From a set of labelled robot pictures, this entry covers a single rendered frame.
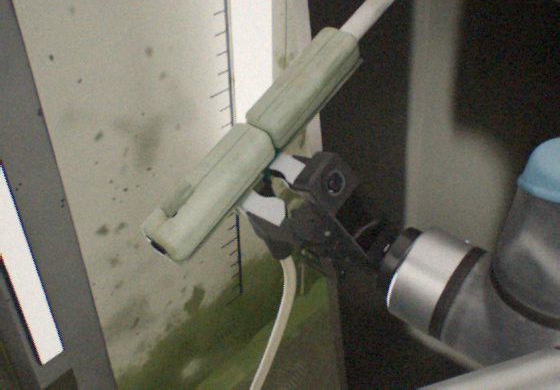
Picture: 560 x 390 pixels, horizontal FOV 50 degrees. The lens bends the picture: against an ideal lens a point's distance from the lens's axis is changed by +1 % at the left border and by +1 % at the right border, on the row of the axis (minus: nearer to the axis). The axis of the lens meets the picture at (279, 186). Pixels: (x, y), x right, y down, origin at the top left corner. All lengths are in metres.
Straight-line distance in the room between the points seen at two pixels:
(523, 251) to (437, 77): 0.77
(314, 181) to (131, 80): 0.86
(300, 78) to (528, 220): 0.29
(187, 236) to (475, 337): 0.26
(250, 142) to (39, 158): 0.73
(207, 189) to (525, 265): 0.29
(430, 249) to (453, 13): 0.65
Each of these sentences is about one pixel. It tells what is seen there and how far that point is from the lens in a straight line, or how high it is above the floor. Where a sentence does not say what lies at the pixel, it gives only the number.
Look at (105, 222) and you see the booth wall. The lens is 1.43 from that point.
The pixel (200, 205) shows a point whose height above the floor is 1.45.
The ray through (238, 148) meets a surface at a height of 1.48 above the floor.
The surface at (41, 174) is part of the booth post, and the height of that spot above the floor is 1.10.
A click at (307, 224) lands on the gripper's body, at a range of 0.58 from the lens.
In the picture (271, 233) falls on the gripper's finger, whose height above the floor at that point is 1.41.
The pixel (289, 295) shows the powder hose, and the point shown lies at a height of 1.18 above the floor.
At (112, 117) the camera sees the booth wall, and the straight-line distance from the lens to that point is 1.32.
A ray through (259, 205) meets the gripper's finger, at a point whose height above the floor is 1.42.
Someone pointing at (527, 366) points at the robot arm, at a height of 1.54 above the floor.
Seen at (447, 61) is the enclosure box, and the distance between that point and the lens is 1.17.
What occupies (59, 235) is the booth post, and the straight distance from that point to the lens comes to 1.37.
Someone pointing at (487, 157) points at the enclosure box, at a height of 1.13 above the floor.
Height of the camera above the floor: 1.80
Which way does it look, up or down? 37 degrees down
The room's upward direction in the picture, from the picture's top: straight up
